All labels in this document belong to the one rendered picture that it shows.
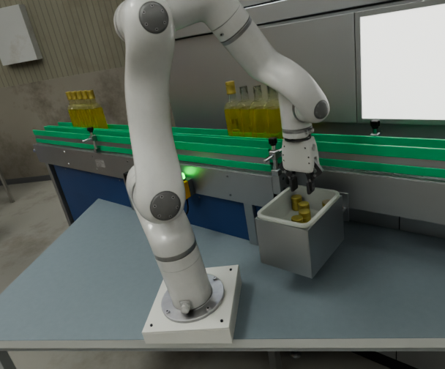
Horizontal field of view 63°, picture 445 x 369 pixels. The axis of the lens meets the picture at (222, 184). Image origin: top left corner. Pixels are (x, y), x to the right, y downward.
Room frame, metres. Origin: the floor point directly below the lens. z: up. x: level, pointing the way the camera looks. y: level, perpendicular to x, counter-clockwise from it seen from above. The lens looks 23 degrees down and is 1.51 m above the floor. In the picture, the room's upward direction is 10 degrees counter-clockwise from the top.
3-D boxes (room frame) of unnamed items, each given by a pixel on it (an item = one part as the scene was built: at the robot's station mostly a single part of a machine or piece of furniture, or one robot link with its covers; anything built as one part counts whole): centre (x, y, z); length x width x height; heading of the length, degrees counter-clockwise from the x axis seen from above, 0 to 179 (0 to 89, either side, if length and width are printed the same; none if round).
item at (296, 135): (1.00, -0.24, 1.21); 0.09 x 0.08 x 0.03; 45
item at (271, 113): (1.26, -0.22, 1.16); 0.06 x 0.06 x 0.21; 46
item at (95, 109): (2.03, 0.60, 1.19); 0.06 x 0.06 x 0.28; 47
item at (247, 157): (1.72, 0.47, 1.10); 1.75 x 0.01 x 0.08; 47
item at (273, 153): (1.11, -0.19, 1.12); 0.17 x 0.03 x 0.12; 137
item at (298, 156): (1.00, -0.23, 1.15); 0.10 x 0.07 x 0.11; 45
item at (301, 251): (0.98, -0.23, 0.92); 0.27 x 0.17 x 0.15; 137
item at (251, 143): (1.78, 0.42, 1.10); 1.75 x 0.01 x 0.08; 47
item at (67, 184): (1.76, 0.39, 0.84); 1.59 x 0.18 x 0.18; 47
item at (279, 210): (0.96, -0.21, 0.97); 0.22 x 0.17 x 0.09; 137
